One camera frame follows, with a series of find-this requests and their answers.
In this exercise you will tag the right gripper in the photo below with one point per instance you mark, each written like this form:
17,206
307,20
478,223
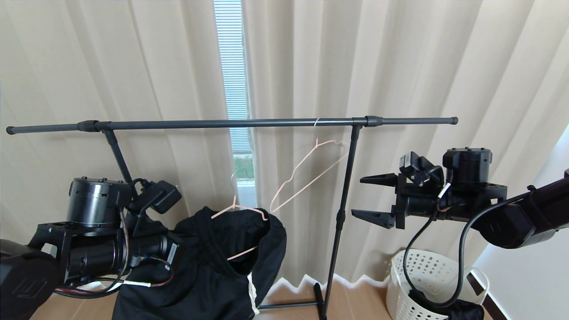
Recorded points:
422,206

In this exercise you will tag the black clothes rack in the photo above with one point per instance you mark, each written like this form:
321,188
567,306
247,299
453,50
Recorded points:
200,124

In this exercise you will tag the window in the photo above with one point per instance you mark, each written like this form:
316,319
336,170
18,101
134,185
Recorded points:
233,66

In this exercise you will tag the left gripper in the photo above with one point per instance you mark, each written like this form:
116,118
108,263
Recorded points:
102,258

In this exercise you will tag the pink clothes hanger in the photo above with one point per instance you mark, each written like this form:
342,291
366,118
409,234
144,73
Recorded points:
311,180
242,206

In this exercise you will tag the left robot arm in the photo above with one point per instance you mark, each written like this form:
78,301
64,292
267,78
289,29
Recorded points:
93,204

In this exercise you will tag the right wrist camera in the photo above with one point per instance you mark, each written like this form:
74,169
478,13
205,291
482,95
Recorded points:
418,166

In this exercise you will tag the white laundry basket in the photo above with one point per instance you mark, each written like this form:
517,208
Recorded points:
426,271

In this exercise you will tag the black garment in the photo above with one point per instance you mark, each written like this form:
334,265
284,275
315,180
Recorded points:
466,311
200,275

